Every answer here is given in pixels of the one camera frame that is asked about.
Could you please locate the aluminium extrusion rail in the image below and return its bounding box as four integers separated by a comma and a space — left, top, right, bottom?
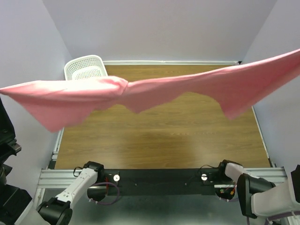
27, 166, 291, 225

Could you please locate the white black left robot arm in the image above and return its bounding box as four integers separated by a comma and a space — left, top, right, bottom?
0, 106, 104, 225

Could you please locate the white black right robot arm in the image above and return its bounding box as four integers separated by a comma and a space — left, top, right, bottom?
218, 160, 300, 225

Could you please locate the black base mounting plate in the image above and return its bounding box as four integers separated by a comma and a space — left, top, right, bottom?
87, 166, 236, 203

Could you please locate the pink t shirt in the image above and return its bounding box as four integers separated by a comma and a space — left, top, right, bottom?
0, 50, 300, 132

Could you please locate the white perforated plastic basket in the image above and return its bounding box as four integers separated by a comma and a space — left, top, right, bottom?
64, 55, 108, 81

